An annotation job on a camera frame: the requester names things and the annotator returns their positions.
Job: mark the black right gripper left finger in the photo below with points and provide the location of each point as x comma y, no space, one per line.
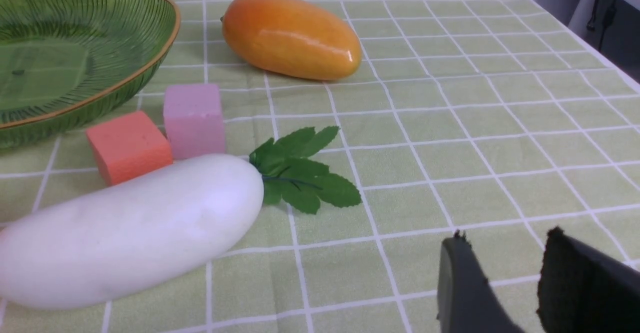
466,300

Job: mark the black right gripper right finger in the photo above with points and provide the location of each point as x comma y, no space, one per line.
583,290

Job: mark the white radish with leaves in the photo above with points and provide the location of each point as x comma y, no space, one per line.
135,235

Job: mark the green checkered tablecloth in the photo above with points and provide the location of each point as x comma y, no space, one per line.
487,116

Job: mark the orange mango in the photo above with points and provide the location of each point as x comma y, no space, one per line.
294,38

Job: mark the pink foam cube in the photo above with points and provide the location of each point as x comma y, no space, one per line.
193,120

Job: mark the salmon foam cube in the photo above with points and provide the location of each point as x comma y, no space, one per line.
128,147

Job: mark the green glass plate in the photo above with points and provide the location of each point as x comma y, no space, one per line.
65,63

